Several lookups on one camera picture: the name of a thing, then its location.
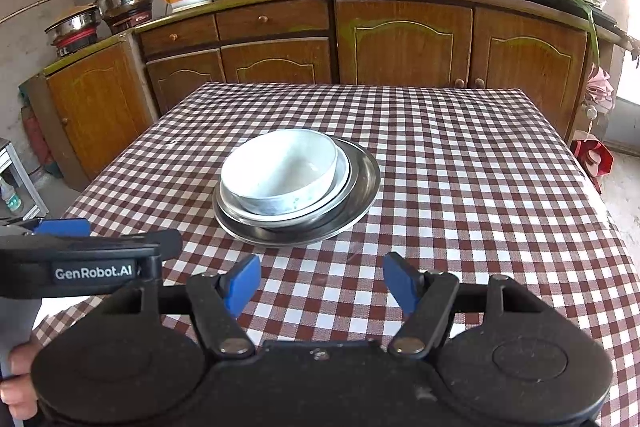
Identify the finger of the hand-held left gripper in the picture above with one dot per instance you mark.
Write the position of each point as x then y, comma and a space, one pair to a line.
62, 228
170, 243

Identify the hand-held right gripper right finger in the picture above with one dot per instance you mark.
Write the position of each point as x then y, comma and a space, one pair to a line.
402, 282

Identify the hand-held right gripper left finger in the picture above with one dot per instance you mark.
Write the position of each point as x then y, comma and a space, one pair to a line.
242, 284

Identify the plain white bowl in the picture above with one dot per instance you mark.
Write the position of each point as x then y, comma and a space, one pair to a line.
280, 221

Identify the large steel plate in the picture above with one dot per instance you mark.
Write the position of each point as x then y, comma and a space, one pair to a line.
372, 179

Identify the blue patterned white bowl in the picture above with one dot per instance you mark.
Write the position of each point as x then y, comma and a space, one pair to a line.
280, 167

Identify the person's left hand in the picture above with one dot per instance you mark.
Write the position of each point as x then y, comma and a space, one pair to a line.
17, 382

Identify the metal shelf cart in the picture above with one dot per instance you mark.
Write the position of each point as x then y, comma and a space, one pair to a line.
35, 194

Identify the clear plastic bottle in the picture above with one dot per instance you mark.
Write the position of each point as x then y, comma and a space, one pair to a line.
11, 199

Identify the red gas cylinder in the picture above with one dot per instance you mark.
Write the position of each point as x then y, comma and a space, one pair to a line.
37, 134

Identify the red checked tablecloth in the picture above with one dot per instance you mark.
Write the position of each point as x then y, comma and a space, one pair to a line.
450, 187

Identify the single door wooden cabinet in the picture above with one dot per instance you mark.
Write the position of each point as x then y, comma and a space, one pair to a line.
95, 107

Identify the red induction cooker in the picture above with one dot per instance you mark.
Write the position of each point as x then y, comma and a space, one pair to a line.
75, 47

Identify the steel pot with brown lid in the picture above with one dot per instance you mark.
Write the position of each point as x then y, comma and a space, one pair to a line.
72, 24

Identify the black induction cooker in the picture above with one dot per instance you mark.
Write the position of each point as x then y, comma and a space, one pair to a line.
127, 23

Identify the red gift bag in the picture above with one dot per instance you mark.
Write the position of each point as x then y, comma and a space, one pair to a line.
592, 162

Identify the double door wooden cabinet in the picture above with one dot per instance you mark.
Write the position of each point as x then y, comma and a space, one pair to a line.
405, 42

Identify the pink plastic bag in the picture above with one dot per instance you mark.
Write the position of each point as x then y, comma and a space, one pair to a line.
600, 87

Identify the green onion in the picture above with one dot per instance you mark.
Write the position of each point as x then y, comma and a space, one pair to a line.
595, 37

